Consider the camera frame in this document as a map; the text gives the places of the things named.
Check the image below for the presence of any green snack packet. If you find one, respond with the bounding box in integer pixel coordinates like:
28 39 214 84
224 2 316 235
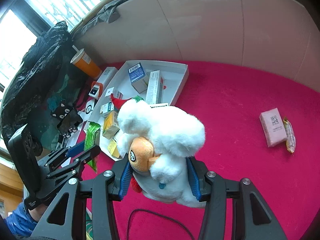
84 122 101 173

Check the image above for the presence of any small green white box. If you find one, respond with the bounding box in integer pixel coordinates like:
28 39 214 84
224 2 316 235
99 101 114 118

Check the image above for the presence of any green red plush toy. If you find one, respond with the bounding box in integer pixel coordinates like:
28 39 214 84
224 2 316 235
110 93 144 110

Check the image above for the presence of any white plush toy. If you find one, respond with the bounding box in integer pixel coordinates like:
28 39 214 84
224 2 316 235
117 99 206 208

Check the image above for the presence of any long white toothpaste box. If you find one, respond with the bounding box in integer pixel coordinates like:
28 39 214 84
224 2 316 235
145 70 164 105

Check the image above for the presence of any orange snack packet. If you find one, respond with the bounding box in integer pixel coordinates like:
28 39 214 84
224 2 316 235
283 118 296 154

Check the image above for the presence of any pink perfume box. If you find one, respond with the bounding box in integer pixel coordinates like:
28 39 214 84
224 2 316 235
259 108 287 147

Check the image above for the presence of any white yellow medicine box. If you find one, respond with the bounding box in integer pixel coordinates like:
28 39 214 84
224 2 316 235
103 111 119 139

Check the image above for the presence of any black cat pattern bag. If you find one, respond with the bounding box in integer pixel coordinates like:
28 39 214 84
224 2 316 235
51 101 83 139

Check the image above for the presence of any white orange device box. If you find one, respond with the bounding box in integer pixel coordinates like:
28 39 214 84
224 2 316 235
88 67 118 100

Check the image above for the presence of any orange drink cup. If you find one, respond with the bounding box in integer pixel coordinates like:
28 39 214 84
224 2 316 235
71 49 102 80

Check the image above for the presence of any white cardboard tray box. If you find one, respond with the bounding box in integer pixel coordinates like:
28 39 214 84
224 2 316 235
84 60 189 161

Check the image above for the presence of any pink rose-pattern table cloth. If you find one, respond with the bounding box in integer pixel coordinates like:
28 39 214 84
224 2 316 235
77 60 320 240

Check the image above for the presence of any black plastic bag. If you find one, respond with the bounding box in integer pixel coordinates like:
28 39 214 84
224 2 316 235
1 21 72 144

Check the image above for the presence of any grey cloth on ledge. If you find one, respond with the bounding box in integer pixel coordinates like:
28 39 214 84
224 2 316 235
72 0 129 40

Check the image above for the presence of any black cable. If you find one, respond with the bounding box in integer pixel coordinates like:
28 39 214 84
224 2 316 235
126 208 196 240

